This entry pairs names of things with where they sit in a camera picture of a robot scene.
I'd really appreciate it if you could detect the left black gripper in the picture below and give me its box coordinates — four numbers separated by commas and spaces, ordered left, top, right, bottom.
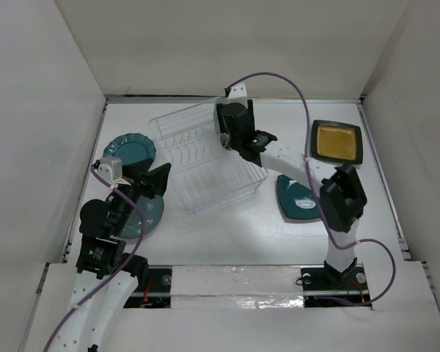
111, 157, 170, 233

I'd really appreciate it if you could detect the scalloped teal round plate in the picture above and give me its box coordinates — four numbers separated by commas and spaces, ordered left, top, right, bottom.
103, 133, 156, 171

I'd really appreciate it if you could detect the dark teal floral round plate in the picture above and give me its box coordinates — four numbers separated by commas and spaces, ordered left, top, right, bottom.
120, 195, 164, 240

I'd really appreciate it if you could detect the black yellow square plate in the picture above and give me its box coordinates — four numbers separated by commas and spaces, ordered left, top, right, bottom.
309, 120, 363, 165

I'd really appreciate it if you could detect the dark teal square plate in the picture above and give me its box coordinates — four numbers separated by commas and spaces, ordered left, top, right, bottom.
276, 175, 320, 221

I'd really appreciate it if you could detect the light green floral round plate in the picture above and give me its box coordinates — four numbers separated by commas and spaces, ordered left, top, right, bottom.
213, 103, 230, 150

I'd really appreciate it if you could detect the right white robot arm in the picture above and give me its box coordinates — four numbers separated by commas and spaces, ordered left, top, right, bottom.
214, 98, 367, 288

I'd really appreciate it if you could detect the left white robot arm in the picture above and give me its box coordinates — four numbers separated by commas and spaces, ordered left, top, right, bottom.
44, 158, 172, 351

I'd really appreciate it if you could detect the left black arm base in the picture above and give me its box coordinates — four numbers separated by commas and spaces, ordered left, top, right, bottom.
124, 265, 172, 309

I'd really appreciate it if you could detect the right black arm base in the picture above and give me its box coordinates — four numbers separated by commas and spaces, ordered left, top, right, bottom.
295, 260, 370, 308

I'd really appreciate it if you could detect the white taped front bar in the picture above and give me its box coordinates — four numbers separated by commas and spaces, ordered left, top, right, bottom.
170, 265, 304, 309

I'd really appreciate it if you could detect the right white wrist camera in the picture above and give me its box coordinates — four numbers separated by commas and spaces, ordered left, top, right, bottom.
225, 82, 248, 106

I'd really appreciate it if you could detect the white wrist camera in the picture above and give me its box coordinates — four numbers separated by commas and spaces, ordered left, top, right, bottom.
225, 82, 248, 106
95, 156, 128, 185

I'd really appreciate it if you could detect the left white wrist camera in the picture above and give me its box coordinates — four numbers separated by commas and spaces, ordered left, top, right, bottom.
95, 156, 128, 185

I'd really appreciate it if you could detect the clear wire dish rack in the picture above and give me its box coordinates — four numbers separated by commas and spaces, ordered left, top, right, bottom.
149, 98, 268, 218

